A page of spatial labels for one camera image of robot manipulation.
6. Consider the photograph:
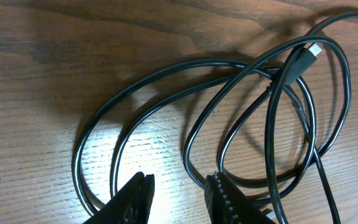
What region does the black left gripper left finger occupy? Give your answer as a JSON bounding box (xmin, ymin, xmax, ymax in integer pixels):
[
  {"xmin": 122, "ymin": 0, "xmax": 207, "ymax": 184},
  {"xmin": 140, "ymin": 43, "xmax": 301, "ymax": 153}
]
[{"xmin": 84, "ymin": 172, "xmax": 155, "ymax": 224}]

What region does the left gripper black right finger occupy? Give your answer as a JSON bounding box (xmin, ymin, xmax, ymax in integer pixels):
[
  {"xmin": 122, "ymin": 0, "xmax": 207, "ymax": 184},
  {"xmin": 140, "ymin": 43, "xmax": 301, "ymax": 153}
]
[{"xmin": 204, "ymin": 172, "xmax": 275, "ymax": 224}]

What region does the black usb cable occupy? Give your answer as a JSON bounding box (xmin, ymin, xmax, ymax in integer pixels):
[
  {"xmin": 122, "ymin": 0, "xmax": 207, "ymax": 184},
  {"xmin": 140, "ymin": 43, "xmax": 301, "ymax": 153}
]
[{"xmin": 71, "ymin": 11, "xmax": 358, "ymax": 224}]

